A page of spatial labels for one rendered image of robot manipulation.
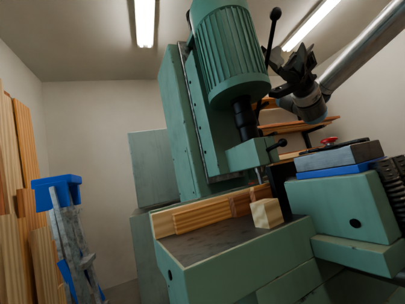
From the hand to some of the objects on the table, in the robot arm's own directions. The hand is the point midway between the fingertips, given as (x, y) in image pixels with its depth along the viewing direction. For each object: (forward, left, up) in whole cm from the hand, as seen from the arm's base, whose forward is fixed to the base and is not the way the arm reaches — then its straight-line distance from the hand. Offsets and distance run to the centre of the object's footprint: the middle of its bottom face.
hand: (277, 46), depth 54 cm
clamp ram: (+12, 0, -42) cm, 44 cm away
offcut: (+26, +3, -42) cm, 50 cm away
